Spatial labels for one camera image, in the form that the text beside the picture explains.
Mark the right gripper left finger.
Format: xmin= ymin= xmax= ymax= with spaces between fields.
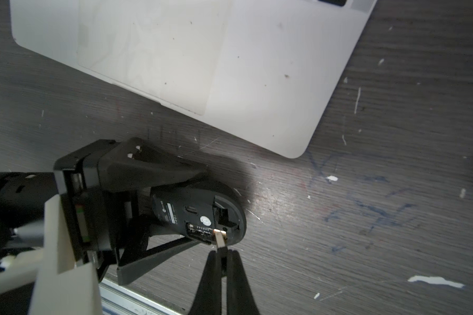
xmin=188 ymin=251 xmax=222 ymax=315

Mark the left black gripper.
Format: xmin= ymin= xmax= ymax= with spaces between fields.
xmin=54 ymin=137 xmax=208 ymax=286

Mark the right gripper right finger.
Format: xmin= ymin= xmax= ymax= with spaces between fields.
xmin=226 ymin=250 xmax=260 ymax=315

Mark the black wireless mouse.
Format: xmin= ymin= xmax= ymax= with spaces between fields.
xmin=151 ymin=179 xmax=246 ymax=245

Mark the small silver usb receiver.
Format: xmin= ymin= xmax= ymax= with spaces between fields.
xmin=214 ymin=229 xmax=227 ymax=249

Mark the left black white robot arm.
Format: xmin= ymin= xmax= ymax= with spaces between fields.
xmin=0 ymin=138 xmax=208 ymax=286

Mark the silver laptop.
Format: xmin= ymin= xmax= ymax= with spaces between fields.
xmin=10 ymin=1 xmax=375 ymax=159

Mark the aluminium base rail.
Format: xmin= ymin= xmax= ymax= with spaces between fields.
xmin=99 ymin=279 xmax=186 ymax=315

